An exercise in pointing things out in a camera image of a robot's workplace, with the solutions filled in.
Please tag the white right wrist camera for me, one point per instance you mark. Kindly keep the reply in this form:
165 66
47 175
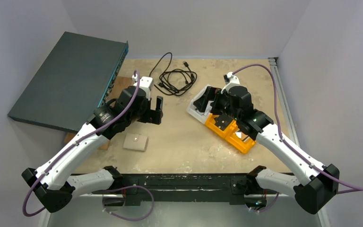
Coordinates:
231 80

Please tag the dark grey network switch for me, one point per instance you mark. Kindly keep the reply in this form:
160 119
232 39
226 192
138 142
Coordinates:
76 78

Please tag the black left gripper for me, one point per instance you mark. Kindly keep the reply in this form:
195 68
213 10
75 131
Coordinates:
151 114

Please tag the white plastic bin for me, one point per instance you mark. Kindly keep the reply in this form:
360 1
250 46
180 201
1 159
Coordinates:
193 110

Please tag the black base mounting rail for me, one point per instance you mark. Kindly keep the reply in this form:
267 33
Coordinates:
234 189

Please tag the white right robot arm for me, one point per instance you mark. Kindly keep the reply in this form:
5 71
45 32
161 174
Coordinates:
309 184

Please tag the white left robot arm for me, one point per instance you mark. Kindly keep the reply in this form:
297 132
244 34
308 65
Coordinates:
54 183

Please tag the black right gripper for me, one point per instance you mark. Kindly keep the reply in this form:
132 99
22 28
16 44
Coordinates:
214 102

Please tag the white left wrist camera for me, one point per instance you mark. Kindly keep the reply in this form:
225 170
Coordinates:
145 83

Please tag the black part in orange bin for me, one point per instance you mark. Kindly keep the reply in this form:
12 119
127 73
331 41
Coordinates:
222 121

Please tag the orange plastic bin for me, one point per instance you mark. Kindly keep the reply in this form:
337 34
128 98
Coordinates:
232 135

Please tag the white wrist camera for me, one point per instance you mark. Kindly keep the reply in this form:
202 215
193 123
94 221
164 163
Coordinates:
231 80
145 83

